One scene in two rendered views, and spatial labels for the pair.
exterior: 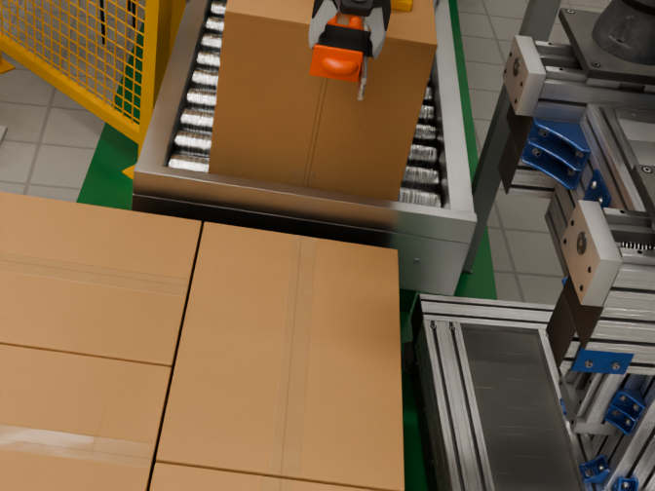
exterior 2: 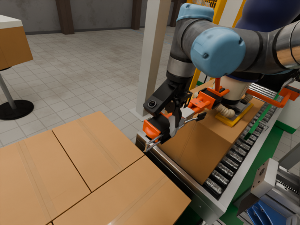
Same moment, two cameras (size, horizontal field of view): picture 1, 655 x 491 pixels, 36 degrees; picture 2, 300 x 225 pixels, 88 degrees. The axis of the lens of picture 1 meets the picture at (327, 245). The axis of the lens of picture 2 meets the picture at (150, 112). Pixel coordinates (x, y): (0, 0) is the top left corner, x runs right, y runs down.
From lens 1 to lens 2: 1.17 m
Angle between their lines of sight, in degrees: 35
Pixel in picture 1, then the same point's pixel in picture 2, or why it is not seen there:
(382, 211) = (192, 185)
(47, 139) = not seen: hidden behind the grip
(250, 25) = not seen: hidden behind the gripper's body
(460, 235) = (217, 211)
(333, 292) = (157, 201)
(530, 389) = not seen: outside the picture
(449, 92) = (250, 157)
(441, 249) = (208, 210)
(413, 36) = (224, 136)
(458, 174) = (232, 188)
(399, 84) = (213, 149)
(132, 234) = (125, 147)
